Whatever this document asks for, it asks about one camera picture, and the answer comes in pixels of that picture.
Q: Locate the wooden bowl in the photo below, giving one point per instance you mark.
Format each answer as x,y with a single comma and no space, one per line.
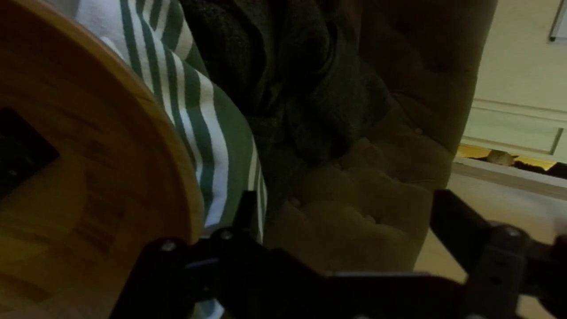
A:
71,233

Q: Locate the dark black cloth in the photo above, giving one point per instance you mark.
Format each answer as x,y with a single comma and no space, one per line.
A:
293,70

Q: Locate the dark object in bowl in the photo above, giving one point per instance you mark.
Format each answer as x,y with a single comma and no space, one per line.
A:
24,151

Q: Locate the green white striped cloth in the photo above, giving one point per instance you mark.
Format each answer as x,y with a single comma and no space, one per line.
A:
155,40

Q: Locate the grey sofa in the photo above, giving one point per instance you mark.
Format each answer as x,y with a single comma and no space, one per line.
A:
369,210

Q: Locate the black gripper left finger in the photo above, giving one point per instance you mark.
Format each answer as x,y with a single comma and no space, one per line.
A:
231,267

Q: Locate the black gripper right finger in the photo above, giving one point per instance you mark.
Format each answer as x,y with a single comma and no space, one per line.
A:
502,261

